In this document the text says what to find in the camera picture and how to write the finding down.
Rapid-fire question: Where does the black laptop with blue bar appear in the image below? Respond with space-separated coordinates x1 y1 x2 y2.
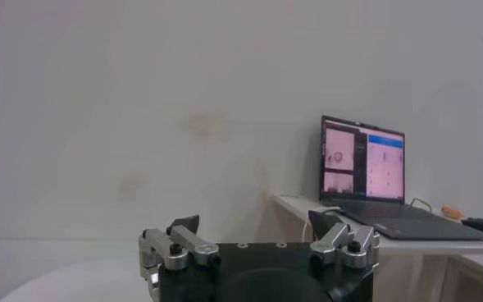
318 115 483 241

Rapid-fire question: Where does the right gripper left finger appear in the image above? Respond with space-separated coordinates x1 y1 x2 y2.
138 214 221 288

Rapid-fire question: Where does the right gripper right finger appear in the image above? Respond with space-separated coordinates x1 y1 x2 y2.
308 209 380 272

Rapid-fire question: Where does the white side table with label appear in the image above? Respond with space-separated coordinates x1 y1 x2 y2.
270 193 483 302

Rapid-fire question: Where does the small orange object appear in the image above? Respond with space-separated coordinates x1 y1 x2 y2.
440 204 467 221

